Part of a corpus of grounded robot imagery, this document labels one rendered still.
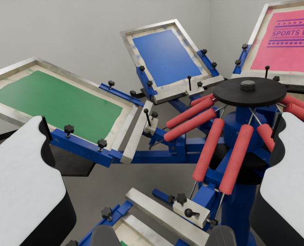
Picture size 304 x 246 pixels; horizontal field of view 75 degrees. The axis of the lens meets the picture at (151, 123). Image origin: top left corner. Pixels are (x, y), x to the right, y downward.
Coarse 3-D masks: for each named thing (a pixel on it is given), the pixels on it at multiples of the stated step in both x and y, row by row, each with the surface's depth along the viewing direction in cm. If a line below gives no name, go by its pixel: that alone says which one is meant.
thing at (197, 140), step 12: (216, 108) 135; (264, 108) 125; (276, 108) 123; (168, 144) 112; (180, 144) 108; (192, 144) 112; (180, 156) 112; (228, 156) 99; (264, 156) 95; (216, 168) 94; (264, 168) 94; (204, 180) 89; (216, 180) 84
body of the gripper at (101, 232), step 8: (96, 232) 5; (104, 232) 5; (112, 232) 5; (216, 232) 5; (224, 232) 5; (232, 232) 5; (96, 240) 5; (104, 240) 5; (112, 240) 5; (208, 240) 5; (216, 240) 5; (224, 240) 5; (232, 240) 5
